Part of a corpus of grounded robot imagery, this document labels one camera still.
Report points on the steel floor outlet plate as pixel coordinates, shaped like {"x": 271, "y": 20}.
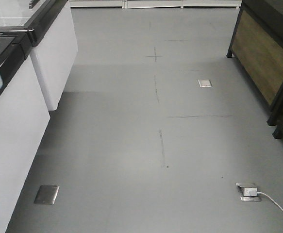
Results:
{"x": 205, "y": 83}

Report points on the open floor socket box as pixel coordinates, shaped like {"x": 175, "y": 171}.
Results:
{"x": 239, "y": 187}

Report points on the steel floor plate left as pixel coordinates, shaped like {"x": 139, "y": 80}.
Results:
{"x": 47, "y": 194}

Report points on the far white chest freezer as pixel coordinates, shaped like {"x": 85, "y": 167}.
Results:
{"x": 50, "y": 29}

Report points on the white store shelving unit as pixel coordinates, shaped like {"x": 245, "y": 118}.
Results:
{"x": 133, "y": 4}

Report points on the wooden black-framed display stand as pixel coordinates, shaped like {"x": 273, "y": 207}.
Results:
{"x": 257, "y": 43}

